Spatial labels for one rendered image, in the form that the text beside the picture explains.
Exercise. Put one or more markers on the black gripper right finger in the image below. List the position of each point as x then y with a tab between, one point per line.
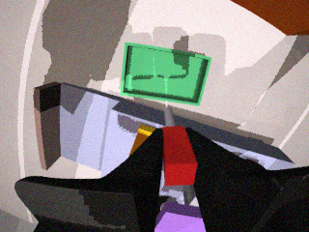
235	195

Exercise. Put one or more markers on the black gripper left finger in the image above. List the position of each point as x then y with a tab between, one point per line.
125	200

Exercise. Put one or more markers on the purple wheeled trolley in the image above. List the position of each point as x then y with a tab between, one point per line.
175	217

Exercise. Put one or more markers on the green tray floor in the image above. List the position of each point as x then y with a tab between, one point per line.
163	73

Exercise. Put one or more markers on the red-headed pin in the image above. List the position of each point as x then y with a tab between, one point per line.
179	163

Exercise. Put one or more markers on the green tray walls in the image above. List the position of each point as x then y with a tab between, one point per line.
156	97

